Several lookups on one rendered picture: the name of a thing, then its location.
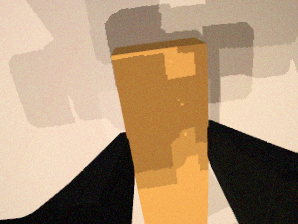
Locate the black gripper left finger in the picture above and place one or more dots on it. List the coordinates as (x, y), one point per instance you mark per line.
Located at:
(101, 194)

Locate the orange bar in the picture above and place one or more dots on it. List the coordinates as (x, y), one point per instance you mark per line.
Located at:
(163, 90)

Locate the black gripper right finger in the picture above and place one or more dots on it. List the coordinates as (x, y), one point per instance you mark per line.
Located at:
(258, 179)

